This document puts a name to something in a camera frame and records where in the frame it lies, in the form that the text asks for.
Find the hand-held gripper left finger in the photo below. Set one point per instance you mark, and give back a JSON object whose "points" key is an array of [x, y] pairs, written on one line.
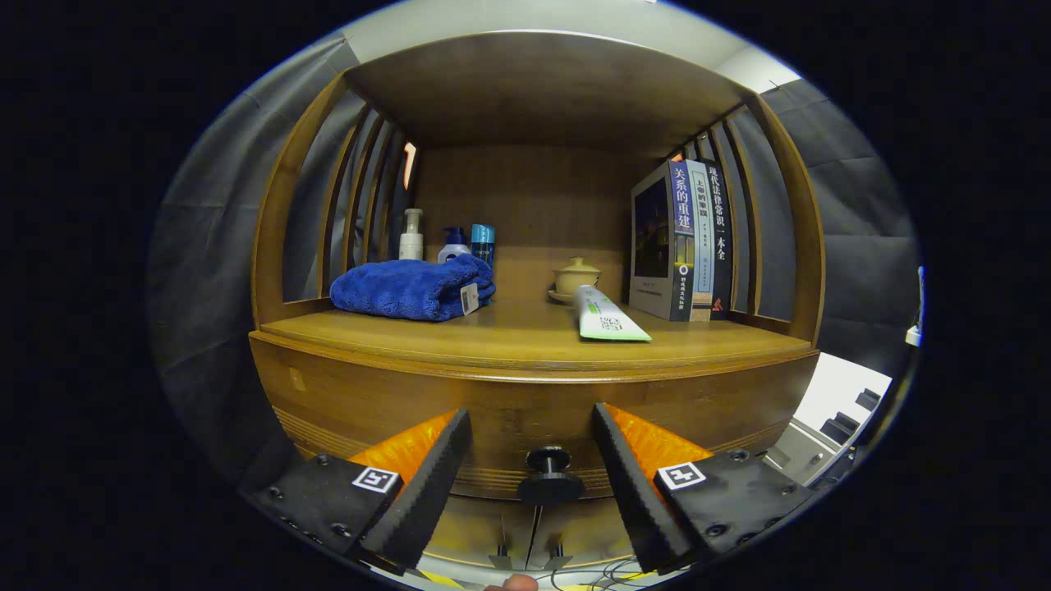
{"points": [[410, 509]]}

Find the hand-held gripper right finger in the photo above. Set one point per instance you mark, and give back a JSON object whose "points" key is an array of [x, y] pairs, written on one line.
{"points": [[640, 501]]}

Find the wooden drawer with black knob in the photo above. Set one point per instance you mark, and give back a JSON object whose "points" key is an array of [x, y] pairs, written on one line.
{"points": [[493, 394]]}

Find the white and green tube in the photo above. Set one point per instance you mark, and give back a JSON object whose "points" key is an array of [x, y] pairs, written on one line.
{"points": [[603, 316]]}

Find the wooden countertop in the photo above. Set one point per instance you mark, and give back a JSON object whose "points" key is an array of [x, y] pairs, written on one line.
{"points": [[509, 336]]}

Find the wooden cabinet with slatted hutch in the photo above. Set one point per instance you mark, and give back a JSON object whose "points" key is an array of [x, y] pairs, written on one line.
{"points": [[534, 82]]}

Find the white computer case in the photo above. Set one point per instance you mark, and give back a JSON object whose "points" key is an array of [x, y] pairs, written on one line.
{"points": [[825, 435]]}

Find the folded blue towel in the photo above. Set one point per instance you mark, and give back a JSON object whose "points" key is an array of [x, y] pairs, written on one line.
{"points": [[402, 289]]}

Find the beige saucer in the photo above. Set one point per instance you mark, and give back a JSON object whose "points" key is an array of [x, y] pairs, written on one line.
{"points": [[560, 295]]}

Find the beige lidded teacup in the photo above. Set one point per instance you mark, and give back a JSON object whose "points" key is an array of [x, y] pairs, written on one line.
{"points": [[576, 275]]}

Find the dark blue thick book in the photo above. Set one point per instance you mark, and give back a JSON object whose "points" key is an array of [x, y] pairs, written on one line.
{"points": [[657, 238]]}

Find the white bottle with blue cap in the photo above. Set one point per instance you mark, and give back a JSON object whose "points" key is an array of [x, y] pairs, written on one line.
{"points": [[453, 249]]}

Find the white pump bottle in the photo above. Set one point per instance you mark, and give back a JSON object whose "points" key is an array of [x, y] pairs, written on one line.
{"points": [[410, 242]]}

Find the pale thin book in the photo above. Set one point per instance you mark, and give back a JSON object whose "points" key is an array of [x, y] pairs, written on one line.
{"points": [[703, 238]]}

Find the black book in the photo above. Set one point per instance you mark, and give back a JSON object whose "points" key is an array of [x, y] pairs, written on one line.
{"points": [[721, 238]]}

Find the blue can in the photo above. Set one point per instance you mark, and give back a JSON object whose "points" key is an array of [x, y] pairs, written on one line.
{"points": [[484, 240]]}

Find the white wall shelf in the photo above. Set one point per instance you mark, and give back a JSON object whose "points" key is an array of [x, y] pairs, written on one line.
{"points": [[913, 335]]}

